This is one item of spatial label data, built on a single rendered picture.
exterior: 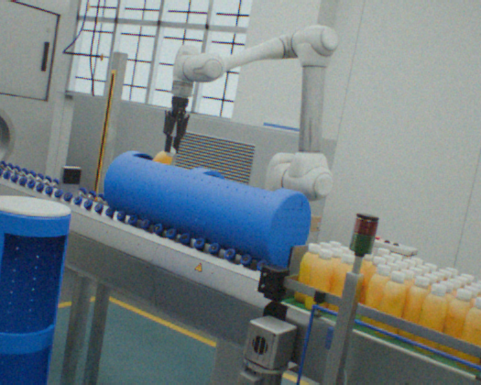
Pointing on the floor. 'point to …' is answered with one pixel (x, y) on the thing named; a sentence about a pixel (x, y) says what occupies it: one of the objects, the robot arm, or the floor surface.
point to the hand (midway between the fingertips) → (172, 145)
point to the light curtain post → (107, 145)
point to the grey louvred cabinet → (87, 162)
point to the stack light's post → (346, 314)
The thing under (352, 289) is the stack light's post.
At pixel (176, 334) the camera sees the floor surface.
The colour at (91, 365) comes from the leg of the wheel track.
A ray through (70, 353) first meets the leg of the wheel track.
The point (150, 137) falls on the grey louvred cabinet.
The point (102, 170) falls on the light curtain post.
